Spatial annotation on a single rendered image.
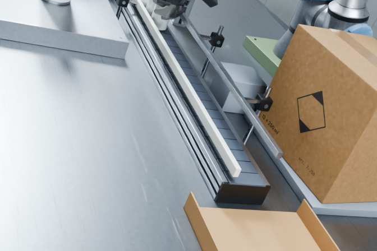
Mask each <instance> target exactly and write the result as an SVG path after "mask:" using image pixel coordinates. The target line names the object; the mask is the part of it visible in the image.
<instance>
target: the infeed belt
mask: <svg viewBox="0 0 377 251"><path fill-rule="evenodd" d="M130 6H131V8H132V10H133V11H134V13H135V15H136V17H137V19H138V21H139V22H140V24H141V26H142V28H143V29H144V31H145V33H146V35H147V37H148V38H149V40H150V42H151V44H152V46H153V48H154V49H155V51H156V53H157V55H158V57H159V59H160V60H161V62H162V64H163V65H164V68H165V69H166V71H167V73H168V74H169V76H170V78H171V80H172V82H173V84H174V85H175V87H176V89H177V91H178V93H179V95H180V96H181V98H182V100H183V102H184V103H185V105H186V107H187V109H188V111H189V112H190V114H191V116H192V118H193V120H194V122H195V123H196V125H197V127H198V129H199V131H200V132H201V134H202V136H203V138H204V140H205V142H206V143H207V145H208V147H209V148H210V150H211V152H212V154H213V156H214V158H215V159H216V161H217V163H218V165H219V167H220V168H221V170H222V172H223V174H224V176H225V177H226V179H227V181H228V183H229V184H234V185H249V186H257V187H266V185H265V183H264V182H263V180H262V178H261V177H260V175H259V174H258V172H257V170H256V169H255V167H254V166H253V164H252V162H251V161H250V159H249V157H248V156H247V155H246V152H245V151H244V150H243V148H242V146H241V145H240V143H239V142H238V140H237V138H236V137H235V135H234V134H233V132H232V130H231V129H230V127H229V125H228V124H227V122H226V121H225V120H224V118H223V116H222V115H221V113H220V111H219V110H218V108H217V106H216V105H215V103H214V102H213V100H212V98H211V97H210V95H209V94H208V92H207V90H206V89H205V87H204V85H203V84H202V83H201V81H200V79H199V78H198V76H197V74H196V73H195V71H194V70H193V68H192V67H191V65H190V63H189V62H188V60H187V58H186V57H185V55H184V54H183V52H182V50H181V49H180V48H179V46H178V44H177V43H176V41H175V39H174V38H173V36H172V34H171V33H170V31H169V30H168V28H166V31H165V32H160V33H161V35H162V37H163V39H164V40H165V42H166V43H167V45H168V47H169V49H170V50H171V52H172V54H173V55H174V57H175V59H176V60H177V62H178V64H179V65H180V67H181V69H182V70H183V72H184V74H185V75H186V77H187V79H188V80H189V82H190V84H191V86H192V87H193V89H194V90H195V92H196V94H197V96H198V97H199V99H200V101H201V102H202V104H203V106H204V107H205V109H206V111H207V112H208V114H209V116H210V117H211V119H212V121H213V122H214V124H215V126H216V127H217V129H218V131H219V133H220V134H221V136H222V137H223V139H224V141H225V143H226V144H227V146H228V148H229V149H230V151H231V153H232V154H233V156H234V157H235V159H236V161H237V162H238V164H239V166H240V168H241V172H240V174H239V176H238V177H233V176H232V174H231V173H230V171H229V170H228V168H227V166H226V164H225V162H224V161H223V159H222V157H221V155H220V153H219V152H218V150H217V148H216V146H215V145H214V143H213V141H212V139H211V138H210V136H209V134H208V133H207V131H206V129H205V127H204V125H203V124H202V122H201V120H200V118H199V117H198V115H197V113H196V111H195V109H194V108H193V106H192V105H191V103H190V101H189V99H188V97H187V96H186V94H185V92H184V90H183V88H182V87H181V85H180V83H179V81H178V80H177V78H176V76H175V75H174V73H173V71H172V69H171V67H170V66H169V64H168V62H167V60H166V59H165V57H164V55H163V53H162V52H161V50H160V48H159V47H158V45H157V43H156V41H155V40H154V38H153V36H152V34H151V32H150V31H149V29H148V27H147V25H146V23H145V22H144V20H143V19H142V17H141V15H140V13H139V11H138V10H137V9H136V6H135V5H132V4H130Z"/></svg>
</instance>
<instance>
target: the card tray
mask: <svg viewBox="0 0 377 251"><path fill-rule="evenodd" d="M183 209H184V210H185V212H186V215H187V217H188V220H189V222H190V224H191V226H192V229H193V231H194V233H195V235H196V238H197V240H198V242H199V244H200V247H201V249H202V251H340V249H339V248H338V247H337V245H336V243H335V242H334V240H333V239H332V238H331V236H330V235H329V233H328V232H327V230H326V229H325V227H324V226H323V224H322V223H321V222H320V220H319V219H318V217H317V216H316V214H315V213H314V211H313V210H312V208H311V207H310V206H309V204H308V203H307V201H306V200H305V199H304V200H303V201H302V203H301V205H300V207H299V208H298V210H297V212H280V211H259V210H238V209H227V208H207V207H199V205H198V203H197V201H196V199H195V196H194V194H193V192H190V194H189V196H188V198H187V201H186V203H185V205H184V207H183Z"/></svg>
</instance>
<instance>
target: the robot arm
mask: <svg viewBox="0 0 377 251"><path fill-rule="evenodd" d="M190 1H191V0H153V2H154V3H155V4H157V5H159V6H161V7H162V8H156V9H155V10H154V13H156V14H158V15H161V19H162V20H170V19H173V18H176V17H179V16H181V15H182V14H183V12H184V10H185V9H186V8H187V6H188V5H189V3H190ZM202 1H204V2H205V3H206V4H207V5H208V6H209V7H214V6H216V5H218V0H202ZM367 2H368V0H301V1H300V3H299V5H298V7H297V10H296V12H295V15H294V17H293V19H292V21H291V24H290V26H289V28H288V30H287V32H286V33H285V34H284V35H283V36H282V37H281V39H280V40H279V41H278V42H277V43H276V44H275V47H274V49H273V53H274V54H275V55H276V56H277V57H278V58H279V59H280V60H282V58H283V56H284V54H285V52H286V50H287V47H288V45H289V43H290V41H291V39H292V37H293V35H294V33H295V30H296V28H297V26H298V24H301V25H307V26H314V27H320V28H324V29H335V30H342V31H345V32H350V33H354V34H360V35H367V36H372V37H373V31H372V29H371V27H370V25H368V24H367V22H368V19H369V16H370V10H369V9H368V7H367V6H366V5H367Z"/></svg>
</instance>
